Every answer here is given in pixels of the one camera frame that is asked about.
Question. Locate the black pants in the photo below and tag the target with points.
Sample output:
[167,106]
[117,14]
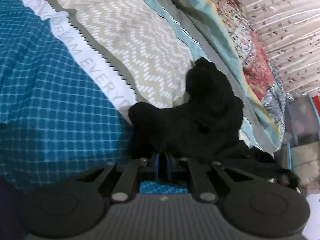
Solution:
[205,128]

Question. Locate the striped patterned bed comforter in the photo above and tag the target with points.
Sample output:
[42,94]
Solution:
[71,70]

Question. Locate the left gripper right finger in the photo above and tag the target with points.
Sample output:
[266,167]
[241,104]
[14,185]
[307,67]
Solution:
[171,163]

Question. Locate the beige leaf pattern curtain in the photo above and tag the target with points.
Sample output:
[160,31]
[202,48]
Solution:
[289,33]

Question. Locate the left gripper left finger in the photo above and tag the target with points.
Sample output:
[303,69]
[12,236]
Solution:
[157,167]

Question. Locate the red floral patchwork quilt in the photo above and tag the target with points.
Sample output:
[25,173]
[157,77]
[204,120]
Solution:
[226,28]

